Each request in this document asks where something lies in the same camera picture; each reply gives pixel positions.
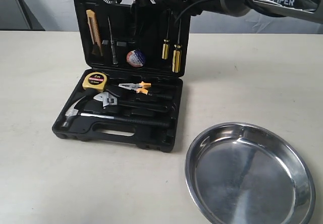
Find steel claw hammer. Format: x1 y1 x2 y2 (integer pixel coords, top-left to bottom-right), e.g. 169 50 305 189
62 96 171 128

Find grey voltage tester pen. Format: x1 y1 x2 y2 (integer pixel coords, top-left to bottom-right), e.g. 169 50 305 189
107 17 118 65

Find electrical tape roll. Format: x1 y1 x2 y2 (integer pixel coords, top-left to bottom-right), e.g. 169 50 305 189
126 49 146 68

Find yellow utility knife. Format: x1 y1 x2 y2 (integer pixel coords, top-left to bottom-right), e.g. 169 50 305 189
86 10 103 57

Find orange handled pliers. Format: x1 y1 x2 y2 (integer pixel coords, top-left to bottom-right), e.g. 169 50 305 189
118 81 175 101

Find large yellow black screwdriver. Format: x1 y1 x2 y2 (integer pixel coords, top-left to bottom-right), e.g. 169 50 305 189
172 20 182 73

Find yellow tape measure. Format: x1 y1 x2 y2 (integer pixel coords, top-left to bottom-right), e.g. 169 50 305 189
82 72 108 92

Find white backdrop curtain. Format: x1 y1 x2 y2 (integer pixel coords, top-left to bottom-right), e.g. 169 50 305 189
0 0 323 35

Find silver black adjustable wrench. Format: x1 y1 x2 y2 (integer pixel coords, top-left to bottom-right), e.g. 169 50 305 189
93 91 176 113

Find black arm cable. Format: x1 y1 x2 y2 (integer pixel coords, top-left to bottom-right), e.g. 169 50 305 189
174 0 228 30

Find round stainless steel tray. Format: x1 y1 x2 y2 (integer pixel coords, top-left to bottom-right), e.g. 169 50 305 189
185 122 316 223

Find small yellow black screwdriver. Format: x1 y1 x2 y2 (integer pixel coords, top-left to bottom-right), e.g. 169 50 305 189
161 10 172 60

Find black plastic tool case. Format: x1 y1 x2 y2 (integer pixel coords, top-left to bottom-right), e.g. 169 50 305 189
52 0 190 152

